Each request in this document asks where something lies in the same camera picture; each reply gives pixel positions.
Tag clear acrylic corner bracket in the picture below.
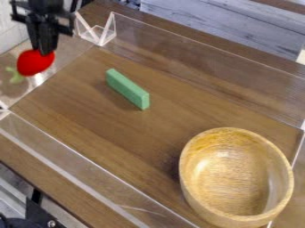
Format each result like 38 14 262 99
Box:
75 12 116 46

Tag wooden bowl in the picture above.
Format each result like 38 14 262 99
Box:
179 127 294 228

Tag black clamp with screw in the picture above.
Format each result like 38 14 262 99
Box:
0 198 67 228

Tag red plush strawberry toy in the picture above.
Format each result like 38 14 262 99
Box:
5 49 56 84

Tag clear acrylic tray walls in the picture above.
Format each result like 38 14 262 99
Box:
0 12 305 228

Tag green rectangular block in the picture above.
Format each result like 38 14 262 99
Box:
106 69 150 110

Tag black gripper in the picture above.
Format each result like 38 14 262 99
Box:
9 0 75 55

